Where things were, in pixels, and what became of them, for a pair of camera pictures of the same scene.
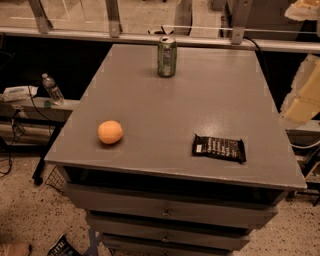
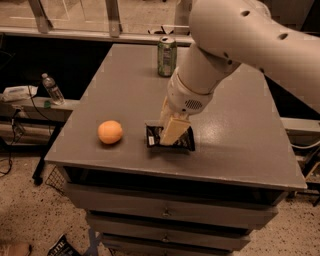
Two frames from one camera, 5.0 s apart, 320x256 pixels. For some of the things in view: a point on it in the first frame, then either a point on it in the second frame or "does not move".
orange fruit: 110,132 does not move
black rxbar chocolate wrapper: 219,148 -> 185,142
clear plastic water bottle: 53,90 does not move
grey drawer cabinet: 149,195 does not move
